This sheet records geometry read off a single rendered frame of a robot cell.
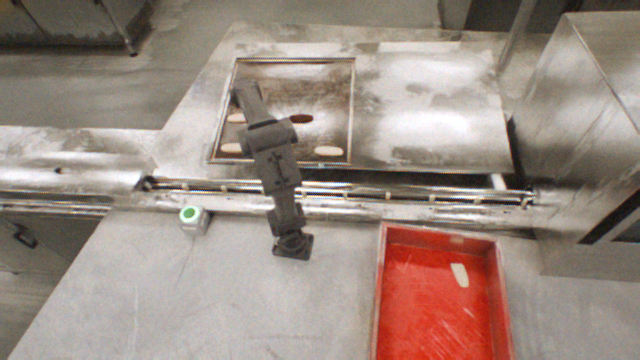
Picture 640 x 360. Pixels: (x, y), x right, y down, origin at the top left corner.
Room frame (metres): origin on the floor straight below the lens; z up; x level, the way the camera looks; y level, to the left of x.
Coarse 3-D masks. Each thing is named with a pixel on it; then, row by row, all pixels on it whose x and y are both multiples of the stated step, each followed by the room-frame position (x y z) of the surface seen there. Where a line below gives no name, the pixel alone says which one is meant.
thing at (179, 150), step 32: (256, 32) 1.81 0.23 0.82; (288, 32) 1.77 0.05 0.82; (320, 32) 1.74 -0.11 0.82; (352, 32) 1.70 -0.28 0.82; (384, 32) 1.67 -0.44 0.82; (416, 32) 1.64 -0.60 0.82; (448, 32) 1.60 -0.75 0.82; (480, 32) 1.57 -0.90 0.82; (224, 64) 1.54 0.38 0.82; (512, 64) 1.29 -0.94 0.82; (192, 96) 1.32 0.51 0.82; (512, 96) 1.08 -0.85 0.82; (192, 128) 1.11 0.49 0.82; (160, 160) 0.94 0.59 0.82; (192, 160) 0.93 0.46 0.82; (320, 192) 0.71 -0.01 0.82
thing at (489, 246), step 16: (384, 224) 0.50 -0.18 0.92; (400, 224) 0.49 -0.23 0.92; (384, 240) 0.45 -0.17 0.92; (400, 240) 0.47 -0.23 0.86; (416, 240) 0.46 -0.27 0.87; (432, 240) 0.45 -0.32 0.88; (448, 240) 0.44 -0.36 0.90; (464, 240) 0.43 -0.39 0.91; (480, 240) 0.42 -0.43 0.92; (496, 240) 0.41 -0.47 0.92; (496, 256) 0.37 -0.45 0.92; (496, 272) 0.33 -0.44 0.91; (496, 288) 0.29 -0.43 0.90; (496, 304) 0.25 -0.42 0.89; (496, 320) 0.22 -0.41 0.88; (368, 336) 0.21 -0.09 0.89; (496, 336) 0.19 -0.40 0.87; (512, 336) 0.17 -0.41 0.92; (368, 352) 0.17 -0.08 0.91; (496, 352) 0.15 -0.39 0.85; (512, 352) 0.14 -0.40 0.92
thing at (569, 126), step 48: (576, 48) 0.72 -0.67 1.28; (624, 48) 0.67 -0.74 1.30; (528, 96) 0.81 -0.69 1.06; (576, 96) 0.63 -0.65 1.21; (624, 96) 0.52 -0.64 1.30; (528, 144) 0.69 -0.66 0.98; (576, 144) 0.53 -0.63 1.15; (624, 144) 0.43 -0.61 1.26; (576, 192) 0.43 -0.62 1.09; (624, 192) 0.35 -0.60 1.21; (576, 240) 0.34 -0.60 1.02; (624, 240) 0.32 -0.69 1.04
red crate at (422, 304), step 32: (384, 256) 0.44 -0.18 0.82; (416, 256) 0.43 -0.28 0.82; (448, 256) 0.42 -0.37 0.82; (480, 256) 0.41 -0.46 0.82; (384, 288) 0.35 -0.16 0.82; (416, 288) 0.34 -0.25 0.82; (448, 288) 0.33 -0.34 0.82; (480, 288) 0.32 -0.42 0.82; (384, 320) 0.26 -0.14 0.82; (416, 320) 0.25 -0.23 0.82; (448, 320) 0.24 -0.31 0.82; (480, 320) 0.24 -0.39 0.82; (384, 352) 0.19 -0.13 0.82; (416, 352) 0.18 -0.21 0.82; (448, 352) 0.17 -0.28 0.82; (480, 352) 0.16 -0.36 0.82
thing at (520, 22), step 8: (528, 0) 1.29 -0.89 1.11; (536, 0) 1.29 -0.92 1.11; (520, 8) 1.31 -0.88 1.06; (528, 8) 1.29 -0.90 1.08; (520, 16) 1.29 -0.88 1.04; (528, 16) 1.28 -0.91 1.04; (520, 24) 1.29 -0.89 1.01; (512, 32) 1.30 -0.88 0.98; (520, 32) 1.29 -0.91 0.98; (512, 40) 1.29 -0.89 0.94; (504, 48) 1.31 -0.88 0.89; (512, 48) 1.29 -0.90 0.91; (504, 56) 1.29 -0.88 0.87; (512, 56) 1.28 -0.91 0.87; (504, 64) 1.29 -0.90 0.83
